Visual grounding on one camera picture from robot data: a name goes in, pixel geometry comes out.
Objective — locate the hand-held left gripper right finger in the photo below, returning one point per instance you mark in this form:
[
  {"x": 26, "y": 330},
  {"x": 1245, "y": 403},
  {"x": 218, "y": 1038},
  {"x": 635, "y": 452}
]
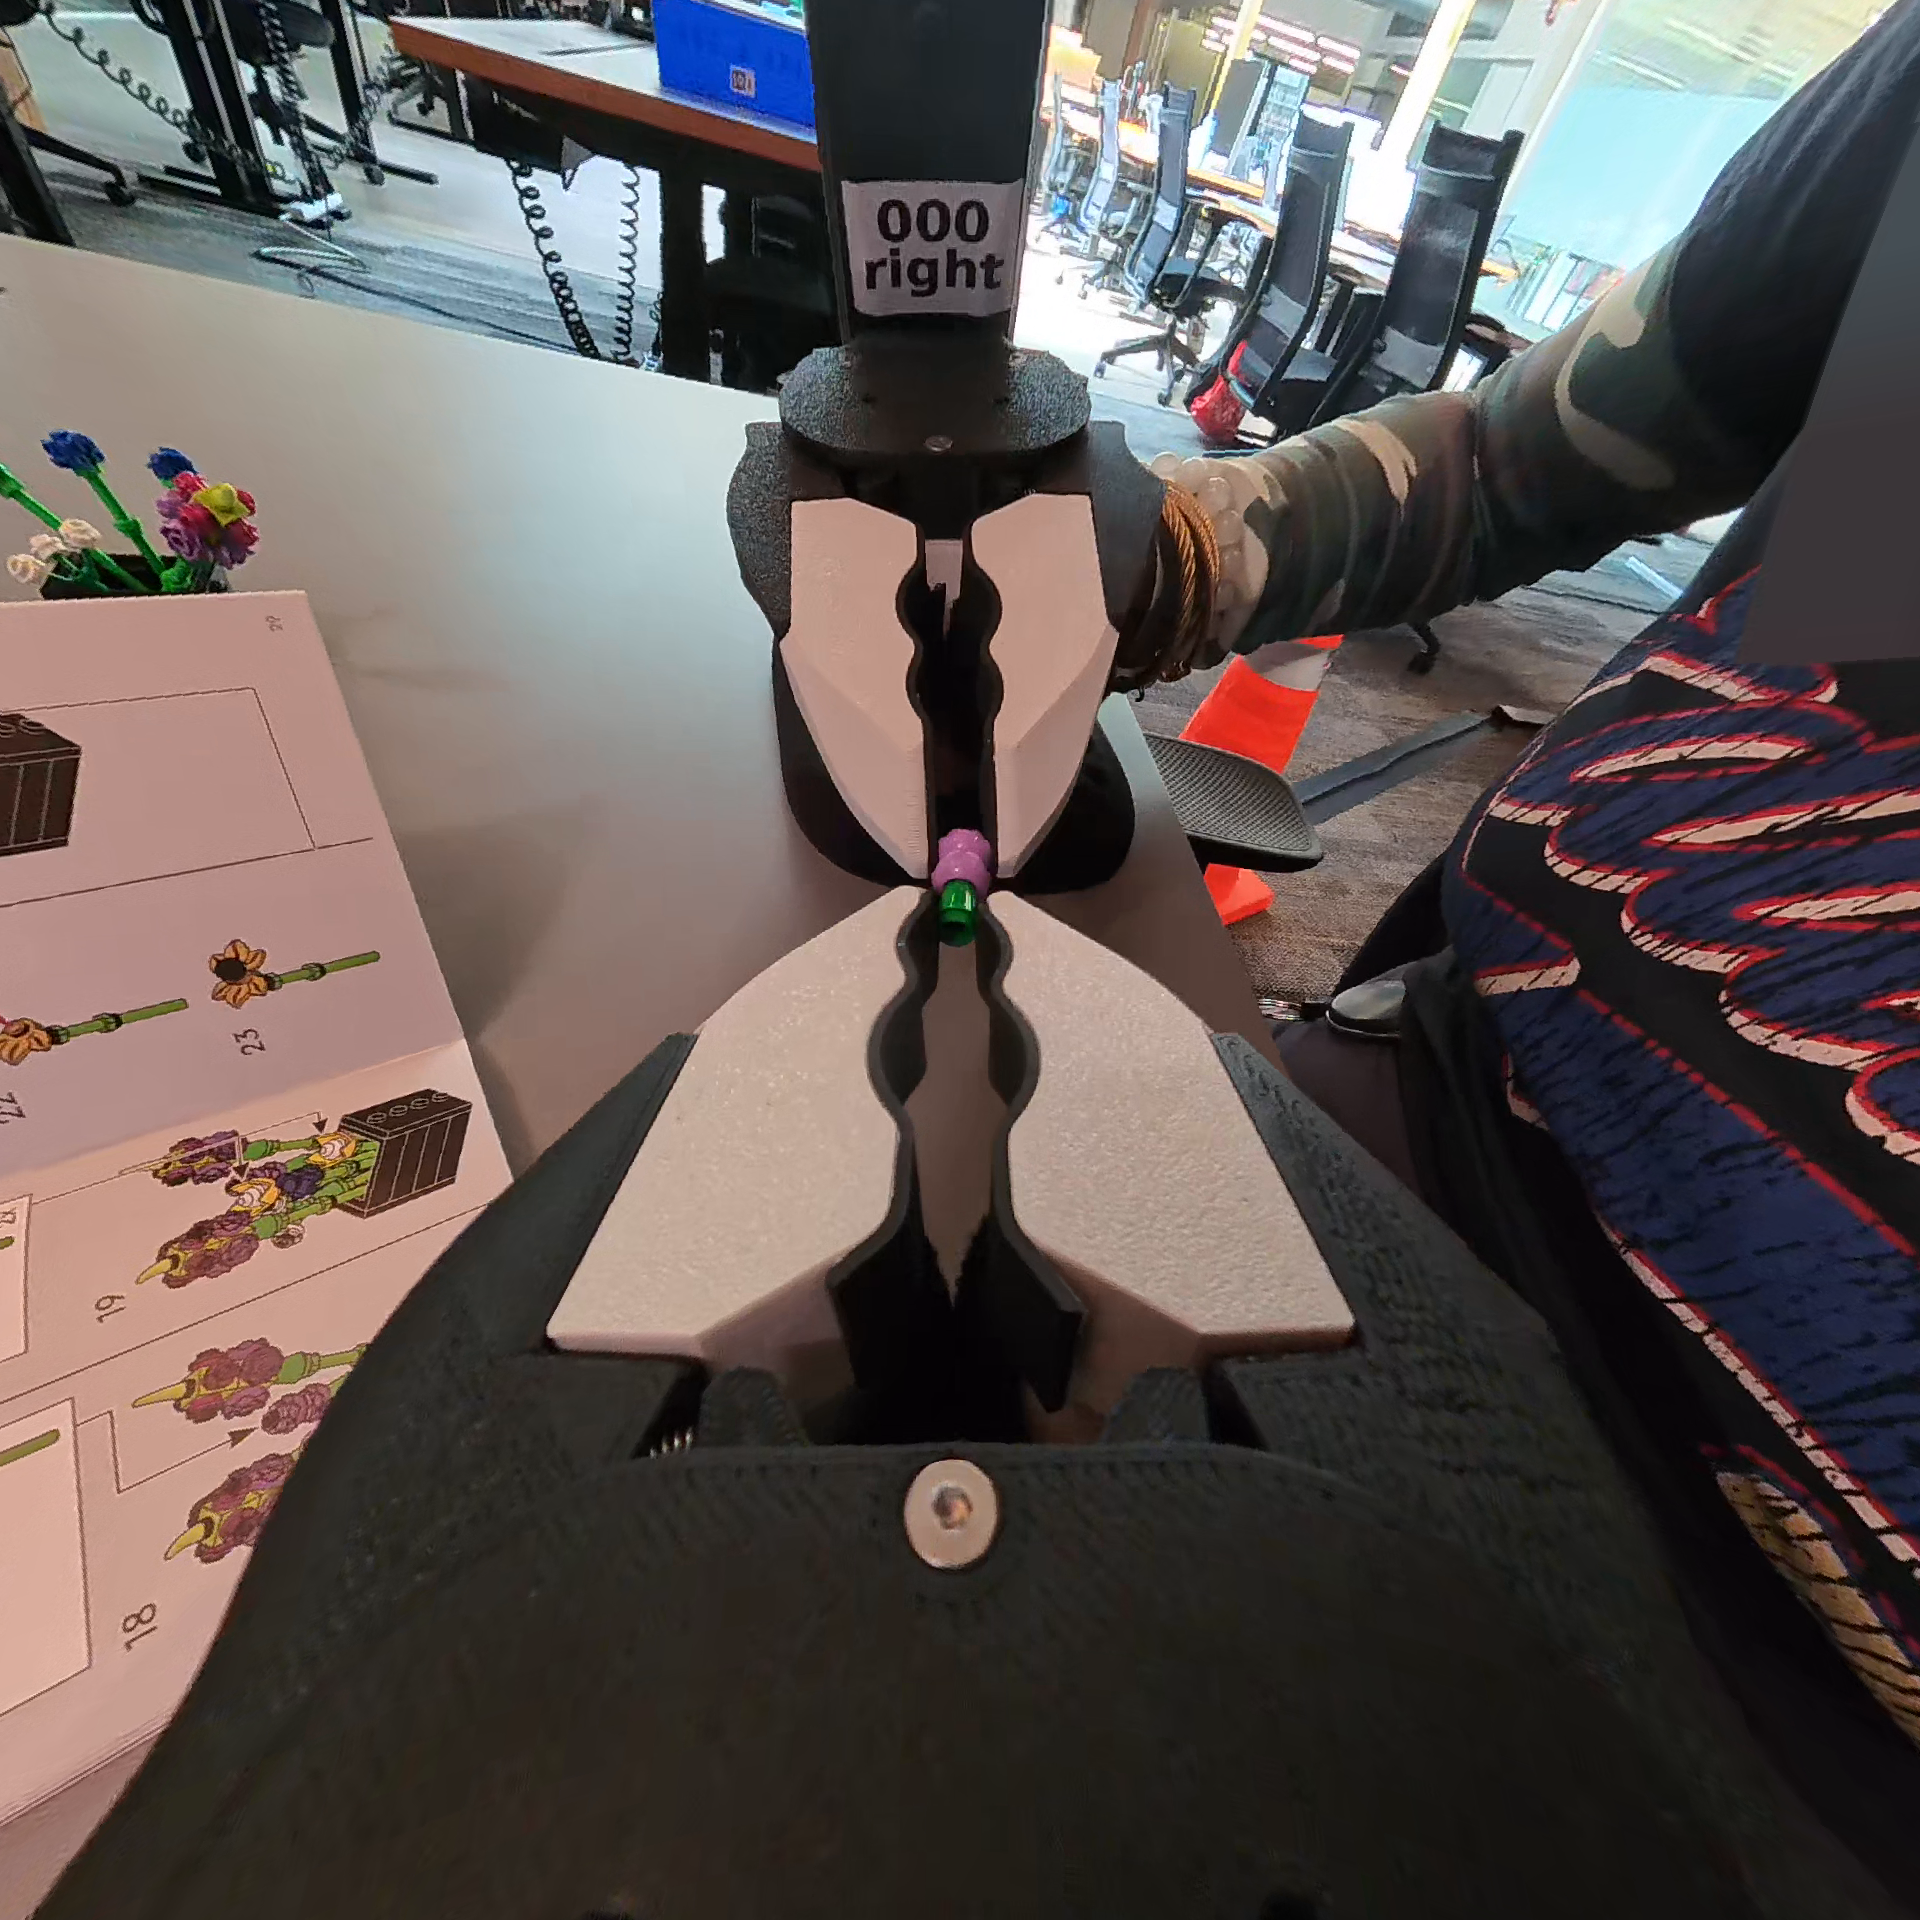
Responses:
[{"x": 1169, "y": 1187}]

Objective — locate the black office chair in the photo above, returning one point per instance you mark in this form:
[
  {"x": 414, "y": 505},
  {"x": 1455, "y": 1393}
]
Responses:
[
  {"x": 1411, "y": 272},
  {"x": 1156, "y": 228}
]

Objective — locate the gold bangle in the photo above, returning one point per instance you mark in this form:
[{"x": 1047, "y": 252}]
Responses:
[{"x": 1186, "y": 585}]

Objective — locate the blue storage bin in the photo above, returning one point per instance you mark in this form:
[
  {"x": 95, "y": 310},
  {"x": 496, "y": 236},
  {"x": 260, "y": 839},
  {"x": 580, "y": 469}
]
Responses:
[{"x": 734, "y": 52}]

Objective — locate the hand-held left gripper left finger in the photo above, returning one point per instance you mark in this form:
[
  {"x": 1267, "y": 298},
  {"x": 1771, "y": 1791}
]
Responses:
[{"x": 734, "y": 1187}]

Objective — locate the grey background desk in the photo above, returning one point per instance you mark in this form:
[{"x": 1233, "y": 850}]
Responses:
[{"x": 603, "y": 93}]

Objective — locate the purple flower brick piece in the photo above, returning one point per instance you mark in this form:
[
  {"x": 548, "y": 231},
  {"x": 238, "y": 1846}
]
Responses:
[{"x": 960, "y": 863}]

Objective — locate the small green brick piece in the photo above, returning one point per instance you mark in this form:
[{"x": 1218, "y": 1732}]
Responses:
[{"x": 957, "y": 909}]

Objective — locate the instruction booklet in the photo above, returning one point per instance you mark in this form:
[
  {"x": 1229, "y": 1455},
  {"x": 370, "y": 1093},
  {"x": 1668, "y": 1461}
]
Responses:
[{"x": 181, "y": 1142}]

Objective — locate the orange traffic cone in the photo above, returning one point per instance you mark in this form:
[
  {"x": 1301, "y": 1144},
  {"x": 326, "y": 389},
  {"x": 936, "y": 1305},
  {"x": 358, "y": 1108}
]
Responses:
[{"x": 1256, "y": 735}]

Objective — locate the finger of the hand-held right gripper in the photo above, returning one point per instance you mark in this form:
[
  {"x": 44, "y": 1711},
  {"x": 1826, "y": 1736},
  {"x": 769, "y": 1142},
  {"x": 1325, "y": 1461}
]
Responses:
[
  {"x": 857, "y": 678},
  {"x": 1047, "y": 678}
]

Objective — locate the LEGO flower bouquet in pot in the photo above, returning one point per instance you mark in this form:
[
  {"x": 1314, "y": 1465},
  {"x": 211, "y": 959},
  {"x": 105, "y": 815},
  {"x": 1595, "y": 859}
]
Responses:
[{"x": 135, "y": 527}]

